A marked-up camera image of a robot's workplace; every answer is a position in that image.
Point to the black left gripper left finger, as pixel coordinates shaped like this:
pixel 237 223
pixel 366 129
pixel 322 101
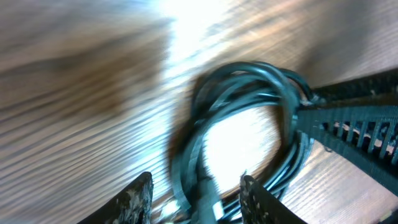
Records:
pixel 132 205

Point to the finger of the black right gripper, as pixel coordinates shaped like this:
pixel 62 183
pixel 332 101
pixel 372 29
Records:
pixel 372 85
pixel 364 135

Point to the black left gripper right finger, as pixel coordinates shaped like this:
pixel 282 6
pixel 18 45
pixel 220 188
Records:
pixel 259 206

